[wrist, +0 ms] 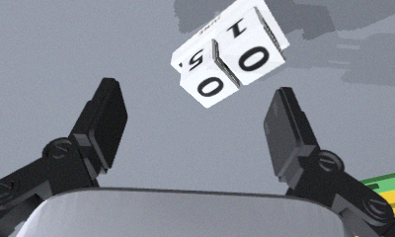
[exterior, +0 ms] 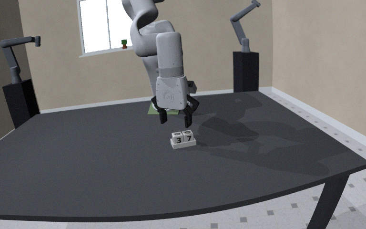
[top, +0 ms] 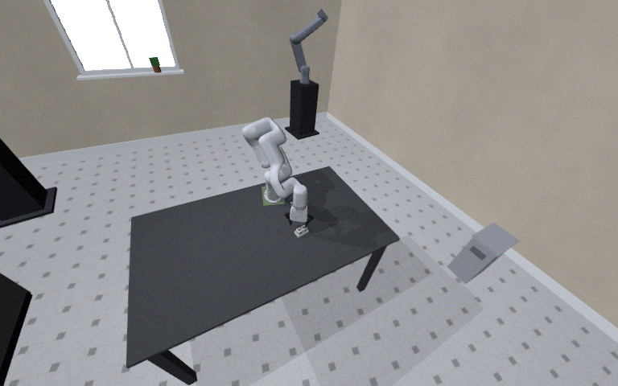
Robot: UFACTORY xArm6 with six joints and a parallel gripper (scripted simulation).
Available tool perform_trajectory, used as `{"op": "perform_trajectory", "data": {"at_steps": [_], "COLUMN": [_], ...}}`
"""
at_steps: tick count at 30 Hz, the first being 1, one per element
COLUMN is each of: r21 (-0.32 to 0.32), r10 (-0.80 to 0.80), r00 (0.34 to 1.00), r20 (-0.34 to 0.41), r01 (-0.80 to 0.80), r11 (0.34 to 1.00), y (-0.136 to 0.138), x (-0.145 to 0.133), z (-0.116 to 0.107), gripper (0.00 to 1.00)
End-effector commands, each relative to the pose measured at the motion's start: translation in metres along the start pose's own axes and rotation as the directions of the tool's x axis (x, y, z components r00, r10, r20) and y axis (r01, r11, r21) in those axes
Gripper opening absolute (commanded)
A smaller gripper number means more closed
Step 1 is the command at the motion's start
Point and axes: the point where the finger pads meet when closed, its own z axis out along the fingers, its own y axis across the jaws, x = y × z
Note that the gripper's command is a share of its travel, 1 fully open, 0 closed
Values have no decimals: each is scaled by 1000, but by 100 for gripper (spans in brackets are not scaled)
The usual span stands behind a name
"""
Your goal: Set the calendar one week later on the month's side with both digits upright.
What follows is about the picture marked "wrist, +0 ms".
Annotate white digit cube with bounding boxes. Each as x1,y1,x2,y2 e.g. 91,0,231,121
217,6,286,85
180,39,240,108

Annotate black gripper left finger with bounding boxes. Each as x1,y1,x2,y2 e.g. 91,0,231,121
0,78,127,237

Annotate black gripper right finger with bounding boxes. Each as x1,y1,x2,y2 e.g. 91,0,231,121
264,87,395,237

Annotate white rectangular tray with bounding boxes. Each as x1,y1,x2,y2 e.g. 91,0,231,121
172,0,289,74

